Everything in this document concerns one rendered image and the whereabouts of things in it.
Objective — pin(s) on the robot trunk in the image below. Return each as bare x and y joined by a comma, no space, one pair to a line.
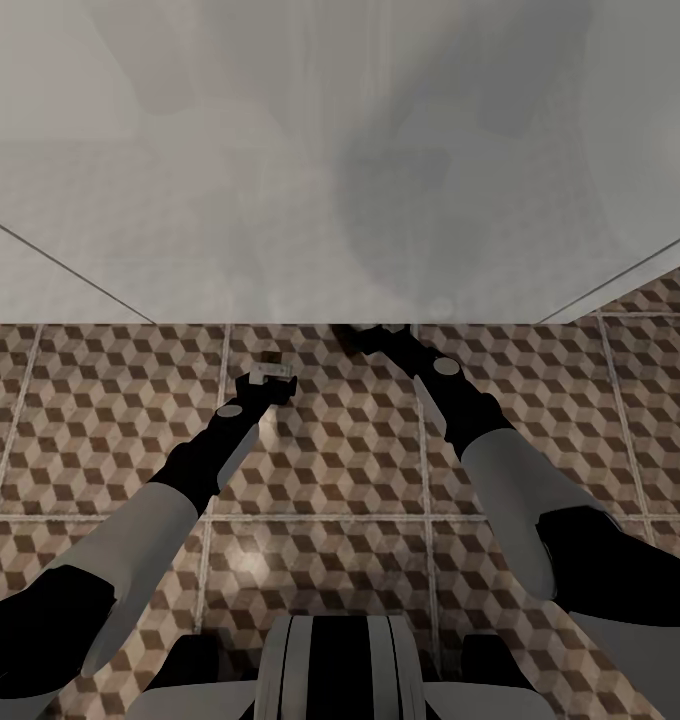
340,668

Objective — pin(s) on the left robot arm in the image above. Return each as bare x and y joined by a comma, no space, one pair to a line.
78,611

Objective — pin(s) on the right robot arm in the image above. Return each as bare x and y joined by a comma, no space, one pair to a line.
559,542

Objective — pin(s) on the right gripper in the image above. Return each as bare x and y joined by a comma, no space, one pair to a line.
377,339

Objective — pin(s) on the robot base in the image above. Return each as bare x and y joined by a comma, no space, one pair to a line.
493,688

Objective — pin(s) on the furniture sink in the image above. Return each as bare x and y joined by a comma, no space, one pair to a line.
335,161

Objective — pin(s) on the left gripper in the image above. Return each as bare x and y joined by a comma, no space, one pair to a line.
277,391

